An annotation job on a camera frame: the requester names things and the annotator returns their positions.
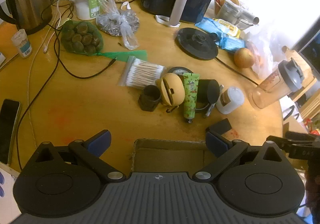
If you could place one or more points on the black foam cylinder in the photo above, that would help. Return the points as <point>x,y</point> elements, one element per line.
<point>208,91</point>

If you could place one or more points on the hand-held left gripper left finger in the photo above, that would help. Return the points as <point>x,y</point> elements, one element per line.
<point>100,142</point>

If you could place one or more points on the white ribbon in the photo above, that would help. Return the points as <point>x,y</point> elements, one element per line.
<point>126,5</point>

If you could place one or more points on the small black plastic cup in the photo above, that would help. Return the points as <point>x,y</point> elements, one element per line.
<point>149,96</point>

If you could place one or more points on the clear container with foil roll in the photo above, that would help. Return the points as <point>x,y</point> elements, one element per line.
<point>237,15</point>

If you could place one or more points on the bag of cotton swabs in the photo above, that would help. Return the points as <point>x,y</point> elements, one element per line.
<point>143,72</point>

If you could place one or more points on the clear plastic bag orange contents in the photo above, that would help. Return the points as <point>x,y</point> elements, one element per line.
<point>265,51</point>

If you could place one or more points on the patterned paper stick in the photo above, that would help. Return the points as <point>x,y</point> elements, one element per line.
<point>209,110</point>

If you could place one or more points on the black tape roll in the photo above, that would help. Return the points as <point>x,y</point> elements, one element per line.
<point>180,70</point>

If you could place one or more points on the blue wet wipes packet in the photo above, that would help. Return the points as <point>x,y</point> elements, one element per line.
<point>206,24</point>
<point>231,43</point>

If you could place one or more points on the black foam block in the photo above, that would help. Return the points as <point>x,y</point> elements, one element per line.
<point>220,126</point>

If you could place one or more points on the clear shaker bottle grey lid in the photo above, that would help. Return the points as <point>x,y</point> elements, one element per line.
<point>272,86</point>

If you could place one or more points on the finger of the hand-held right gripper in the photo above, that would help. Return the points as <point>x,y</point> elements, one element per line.
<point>300,136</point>
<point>301,150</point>

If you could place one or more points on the white jar brown label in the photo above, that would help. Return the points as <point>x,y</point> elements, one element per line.
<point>230,100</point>

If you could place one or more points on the green net bag of kiwis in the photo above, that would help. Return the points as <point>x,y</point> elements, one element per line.
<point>80,36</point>

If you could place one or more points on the apple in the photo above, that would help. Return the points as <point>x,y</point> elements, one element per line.
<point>243,57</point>

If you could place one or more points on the black smartphone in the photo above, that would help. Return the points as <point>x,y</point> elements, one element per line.
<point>8,131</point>

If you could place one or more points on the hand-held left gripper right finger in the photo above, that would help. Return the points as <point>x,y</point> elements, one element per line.
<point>215,144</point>

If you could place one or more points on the yellow wet wipes packet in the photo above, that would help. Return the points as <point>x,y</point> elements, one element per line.
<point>228,27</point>

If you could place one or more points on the black kettle base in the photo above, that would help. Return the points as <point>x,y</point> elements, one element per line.
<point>197,42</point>

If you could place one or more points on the cardboard box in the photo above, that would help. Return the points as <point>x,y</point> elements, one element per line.
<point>170,156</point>

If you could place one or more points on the plastic bag of seeds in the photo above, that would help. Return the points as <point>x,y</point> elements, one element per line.
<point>117,22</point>

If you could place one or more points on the dark monitor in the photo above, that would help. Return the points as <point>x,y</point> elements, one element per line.
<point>310,46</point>

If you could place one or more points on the small white bottle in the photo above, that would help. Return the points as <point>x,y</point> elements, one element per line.
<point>22,44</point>

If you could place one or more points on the cup with utensils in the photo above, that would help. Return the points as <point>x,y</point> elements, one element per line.
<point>222,4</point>

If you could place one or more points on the green hand cream tube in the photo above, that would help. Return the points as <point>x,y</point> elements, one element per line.
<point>191,94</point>

